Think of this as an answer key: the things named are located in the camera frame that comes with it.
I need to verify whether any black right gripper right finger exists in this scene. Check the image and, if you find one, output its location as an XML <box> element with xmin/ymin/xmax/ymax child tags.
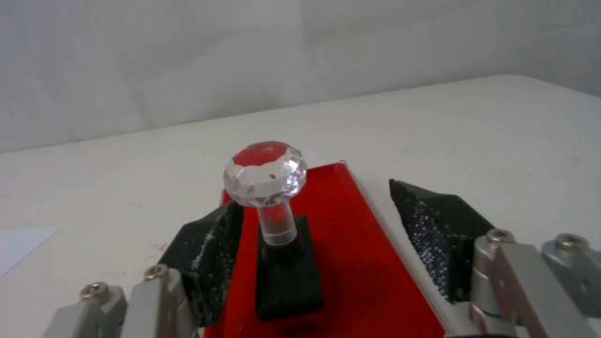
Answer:
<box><xmin>388</xmin><ymin>178</ymin><xmax>601</xmax><ymax>338</ymax></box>

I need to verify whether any red ink pad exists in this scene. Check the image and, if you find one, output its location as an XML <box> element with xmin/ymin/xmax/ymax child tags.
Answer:
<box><xmin>202</xmin><ymin>161</ymin><xmax>456</xmax><ymax>338</ymax></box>

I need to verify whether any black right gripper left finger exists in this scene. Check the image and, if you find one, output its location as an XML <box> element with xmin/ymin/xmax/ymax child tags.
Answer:
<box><xmin>44</xmin><ymin>203</ymin><xmax>245</xmax><ymax>338</ymax></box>

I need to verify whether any crystal-knob stamp with black base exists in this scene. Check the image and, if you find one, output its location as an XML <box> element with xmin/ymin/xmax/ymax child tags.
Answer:
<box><xmin>223</xmin><ymin>138</ymin><xmax>326</xmax><ymax>321</ymax></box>

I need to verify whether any white paper sheet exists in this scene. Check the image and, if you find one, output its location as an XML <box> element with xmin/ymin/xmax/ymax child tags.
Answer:
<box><xmin>0</xmin><ymin>226</ymin><xmax>59</xmax><ymax>277</ymax></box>

